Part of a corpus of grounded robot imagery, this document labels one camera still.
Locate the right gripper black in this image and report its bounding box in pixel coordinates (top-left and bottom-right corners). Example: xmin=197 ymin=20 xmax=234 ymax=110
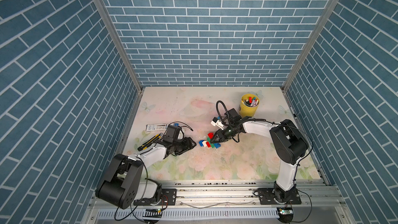
xmin=210 ymin=125 xmax=236 ymax=143

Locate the green lego plate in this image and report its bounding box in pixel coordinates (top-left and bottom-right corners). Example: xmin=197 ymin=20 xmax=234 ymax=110
xmin=207 ymin=137 xmax=215 ymax=148

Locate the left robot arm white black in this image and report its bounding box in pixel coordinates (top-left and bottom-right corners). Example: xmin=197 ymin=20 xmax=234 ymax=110
xmin=95 ymin=137 xmax=197 ymax=209

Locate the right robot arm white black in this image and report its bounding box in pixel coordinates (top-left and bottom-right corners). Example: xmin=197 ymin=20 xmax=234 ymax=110
xmin=210 ymin=117 xmax=309 ymax=193

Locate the white blue toothpaste box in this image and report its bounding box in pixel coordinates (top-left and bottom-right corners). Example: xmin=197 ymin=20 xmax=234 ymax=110
xmin=146 ymin=123 xmax=174 ymax=132

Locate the yellow pen cup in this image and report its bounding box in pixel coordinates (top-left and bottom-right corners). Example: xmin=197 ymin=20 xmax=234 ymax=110
xmin=239 ymin=93 xmax=260 ymax=117

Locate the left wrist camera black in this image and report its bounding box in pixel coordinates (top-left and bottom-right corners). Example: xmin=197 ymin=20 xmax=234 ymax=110
xmin=163 ymin=125 xmax=184 ymax=144

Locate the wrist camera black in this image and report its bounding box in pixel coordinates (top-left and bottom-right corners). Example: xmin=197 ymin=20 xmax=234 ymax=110
xmin=211 ymin=101 xmax=242 ymax=130
xmin=163 ymin=125 xmax=184 ymax=144

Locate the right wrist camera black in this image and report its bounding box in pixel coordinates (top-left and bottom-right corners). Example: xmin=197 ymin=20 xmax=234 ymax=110
xmin=211 ymin=101 xmax=242 ymax=130

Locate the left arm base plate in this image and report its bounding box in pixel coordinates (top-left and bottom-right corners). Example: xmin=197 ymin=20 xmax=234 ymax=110
xmin=133 ymin=188 xmax=177 ymax=207

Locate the aluminium rail frame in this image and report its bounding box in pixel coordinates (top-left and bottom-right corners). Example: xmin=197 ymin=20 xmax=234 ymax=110
xmin=83 ymin=180 xmax=354 ymax=224

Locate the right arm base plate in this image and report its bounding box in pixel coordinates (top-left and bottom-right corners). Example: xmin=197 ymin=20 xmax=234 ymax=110
xmin=254 ymin=187 xmax=302 ymax=205

